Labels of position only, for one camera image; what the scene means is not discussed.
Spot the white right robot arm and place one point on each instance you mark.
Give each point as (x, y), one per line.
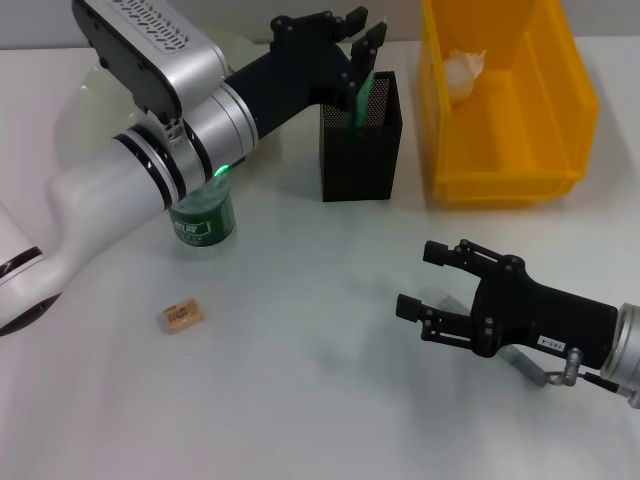
(625, 345)

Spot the small tan eraser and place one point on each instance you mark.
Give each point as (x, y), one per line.
(184, 316)

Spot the pale green glass fruit plate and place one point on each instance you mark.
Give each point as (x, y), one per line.
(100, 100)

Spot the white paper ball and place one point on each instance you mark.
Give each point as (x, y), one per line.
(460, 75)

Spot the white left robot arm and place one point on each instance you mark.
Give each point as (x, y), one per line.
(100, 200)

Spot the black mesh pen holder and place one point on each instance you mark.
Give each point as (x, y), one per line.
(360, 165)

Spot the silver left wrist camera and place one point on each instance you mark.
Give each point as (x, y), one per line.
(150, 50)

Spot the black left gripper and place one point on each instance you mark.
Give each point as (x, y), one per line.
(295, 75)

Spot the yellow plastic storage bin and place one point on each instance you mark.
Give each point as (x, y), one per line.
(500, 150)

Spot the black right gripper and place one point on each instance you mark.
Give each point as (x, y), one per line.
(540, 320)

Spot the clear pen with grey end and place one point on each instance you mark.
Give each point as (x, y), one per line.
(525, 366)

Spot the mint green utility knife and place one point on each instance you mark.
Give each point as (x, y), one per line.
(362, 95)

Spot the clear water bottle green label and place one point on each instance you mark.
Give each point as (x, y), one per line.
(200, 225)

